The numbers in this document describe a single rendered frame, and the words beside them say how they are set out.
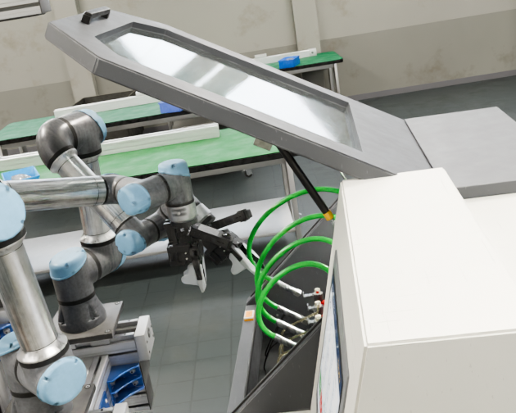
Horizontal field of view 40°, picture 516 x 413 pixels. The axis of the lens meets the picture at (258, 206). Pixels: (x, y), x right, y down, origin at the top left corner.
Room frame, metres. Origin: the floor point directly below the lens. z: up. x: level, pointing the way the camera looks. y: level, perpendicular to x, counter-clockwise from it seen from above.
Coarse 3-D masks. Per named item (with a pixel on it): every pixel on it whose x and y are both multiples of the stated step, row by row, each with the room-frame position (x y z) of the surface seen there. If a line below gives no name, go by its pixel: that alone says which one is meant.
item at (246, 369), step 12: (252, 324) 2.03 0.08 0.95; (252, 336) 1.96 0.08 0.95; (240, 348) 1.90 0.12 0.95; (252, 348) 1.89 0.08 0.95; (240, 360) 1.83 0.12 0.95; (252, 360) 1.88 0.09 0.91; (240, 372) 1.76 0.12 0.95; (252, 372) 1.84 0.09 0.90; (240, 384) 1.70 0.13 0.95; (252, 384) 1.80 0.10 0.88; (240, 396) 1.65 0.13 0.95; (228, 408) 1.60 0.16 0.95
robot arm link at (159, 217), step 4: (160, 208) 1.97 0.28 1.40; (156, 212) 1.98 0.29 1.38; (160, 212) 1.97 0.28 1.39; (148, 216) 1.96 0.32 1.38; (152, 216) 1.96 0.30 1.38; (156, 216) 1.96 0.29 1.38; (160, 216) 1.96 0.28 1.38; (164, 216) 1.96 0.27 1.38; (156, 220) 1.94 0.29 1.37; (160, 220) 1.95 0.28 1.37; (164, 220) 1.96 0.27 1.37; (156, 224) 1.93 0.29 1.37; (160, 224) 1.94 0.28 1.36; (160, 228) 1.93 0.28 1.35; (160, 232) 1.93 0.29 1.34; (164, 232) 1.94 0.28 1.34; (160, 236) 1.93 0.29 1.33; (164, 236) 1.95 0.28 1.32; (160, 240) 1.99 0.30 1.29; (164, 240) 2.00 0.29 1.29
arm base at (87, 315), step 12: (84, 300) 2.03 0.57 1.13; (96, 300) 2.06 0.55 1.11; (60, 312) 2.04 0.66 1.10; (72, 312) 2.01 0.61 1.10; (84, 312) 2.02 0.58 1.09; (96, 312) 2.03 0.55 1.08; (60, 324) 2.03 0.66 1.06; (72, 324) 2.00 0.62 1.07; (84, 324) 2.00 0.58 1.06; (96, 324) 2.02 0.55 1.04
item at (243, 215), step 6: (240, 210) 1.89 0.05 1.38; (246, 210) 1.88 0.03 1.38; (228, 216) 1.89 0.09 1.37; (234, 216) 1.88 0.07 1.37; (240, 216) 1.87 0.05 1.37; (246, 216) 1.87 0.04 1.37; (216, 222) 1.89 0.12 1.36; (222, 222) 1.89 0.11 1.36; (228, 222) 1.88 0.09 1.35; (234, 222) 1.87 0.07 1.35; (216, 228) 1.89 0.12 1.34
